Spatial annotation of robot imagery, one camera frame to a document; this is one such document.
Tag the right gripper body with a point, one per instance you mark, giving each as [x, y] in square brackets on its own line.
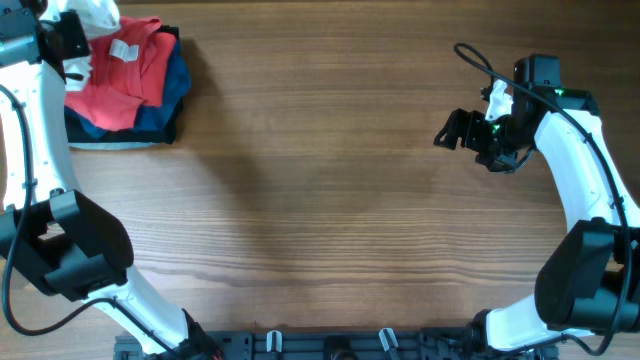
[473, 132]

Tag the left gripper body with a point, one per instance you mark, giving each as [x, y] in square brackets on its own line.
[70, 36]

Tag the white t-shirt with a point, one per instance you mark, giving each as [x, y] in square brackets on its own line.
[97, 17]

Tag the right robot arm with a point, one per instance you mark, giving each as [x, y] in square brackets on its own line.
[589, 286]

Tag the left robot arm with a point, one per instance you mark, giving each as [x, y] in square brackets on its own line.
[51, 233]

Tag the red folded t-shirt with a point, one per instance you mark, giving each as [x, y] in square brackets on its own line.
[128, 70]

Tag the blue folded garment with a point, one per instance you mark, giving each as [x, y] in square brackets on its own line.
[134, 93]

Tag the black folded garment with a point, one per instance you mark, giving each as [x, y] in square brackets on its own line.
[153, 125]

